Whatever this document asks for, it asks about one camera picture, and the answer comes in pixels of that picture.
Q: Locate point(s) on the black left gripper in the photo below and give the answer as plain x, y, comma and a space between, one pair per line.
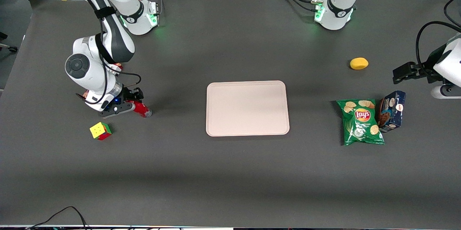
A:
423, 68

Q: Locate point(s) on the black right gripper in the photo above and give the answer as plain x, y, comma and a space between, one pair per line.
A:
129, 95

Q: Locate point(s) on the red coke bottle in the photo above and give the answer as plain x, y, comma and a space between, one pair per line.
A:
144, 110

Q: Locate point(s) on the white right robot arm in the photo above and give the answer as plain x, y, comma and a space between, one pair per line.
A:
119, 39

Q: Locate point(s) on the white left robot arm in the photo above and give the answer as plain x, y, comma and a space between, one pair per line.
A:
338, 14

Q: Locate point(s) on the beige plastic tray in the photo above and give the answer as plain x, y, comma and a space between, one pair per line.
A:
247, 108

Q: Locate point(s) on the red cookie box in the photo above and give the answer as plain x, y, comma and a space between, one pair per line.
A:
117, 67

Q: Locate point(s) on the blue cookie box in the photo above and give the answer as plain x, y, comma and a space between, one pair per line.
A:
394, 111

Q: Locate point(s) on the yellow lemon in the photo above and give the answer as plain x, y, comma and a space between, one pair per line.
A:
359, 63

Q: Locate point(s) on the colourful puzzle cube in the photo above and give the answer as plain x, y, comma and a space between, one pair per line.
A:
101, 131

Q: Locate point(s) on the green chips bag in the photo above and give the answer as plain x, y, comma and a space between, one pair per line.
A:
362, 123

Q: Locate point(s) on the dark grey table mat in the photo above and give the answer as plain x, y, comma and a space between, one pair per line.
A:
230, 172

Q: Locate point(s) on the black chair base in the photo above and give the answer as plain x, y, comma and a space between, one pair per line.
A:
13, 49

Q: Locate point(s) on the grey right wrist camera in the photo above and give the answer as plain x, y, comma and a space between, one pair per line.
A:
117, 110

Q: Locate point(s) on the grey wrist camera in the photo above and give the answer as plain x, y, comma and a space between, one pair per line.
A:
444, 91
117, 110

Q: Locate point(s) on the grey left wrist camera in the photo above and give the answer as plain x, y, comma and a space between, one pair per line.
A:
444, 91

